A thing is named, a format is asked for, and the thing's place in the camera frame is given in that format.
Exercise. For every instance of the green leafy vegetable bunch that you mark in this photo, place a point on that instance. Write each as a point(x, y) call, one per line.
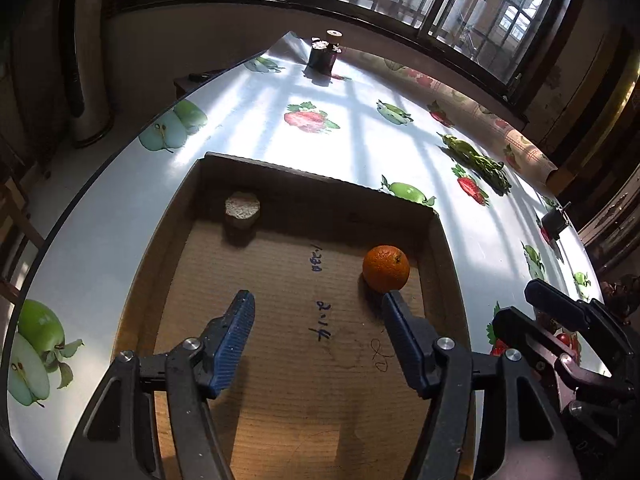
point(487, 168)

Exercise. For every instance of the fruit print tablecloth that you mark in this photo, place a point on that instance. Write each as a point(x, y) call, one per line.
point(373, 123)

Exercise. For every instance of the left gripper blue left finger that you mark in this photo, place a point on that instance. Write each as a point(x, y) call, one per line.
point(223, 341)

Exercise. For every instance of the small beige cylinder piece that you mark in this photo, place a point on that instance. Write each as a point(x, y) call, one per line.
point(242, 209)

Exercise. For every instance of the white pipe column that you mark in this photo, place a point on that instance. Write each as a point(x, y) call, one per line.
point(94, 117)

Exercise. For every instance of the dark jar with spools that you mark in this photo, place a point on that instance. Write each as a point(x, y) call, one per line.
point(324, 52)

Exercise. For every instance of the brown cardboard box tray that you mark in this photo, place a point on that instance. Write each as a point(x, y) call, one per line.
point(319, 392)

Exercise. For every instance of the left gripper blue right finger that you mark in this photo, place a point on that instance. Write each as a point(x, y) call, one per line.
point(413, 340)

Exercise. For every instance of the large orange tangerine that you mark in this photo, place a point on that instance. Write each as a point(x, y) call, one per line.
point(385, 268)

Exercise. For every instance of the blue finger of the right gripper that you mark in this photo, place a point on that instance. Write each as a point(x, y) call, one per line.
point(567, 312)
point(539, 348)

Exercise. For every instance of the small black cup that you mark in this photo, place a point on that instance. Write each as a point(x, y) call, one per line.
point(555, 221)

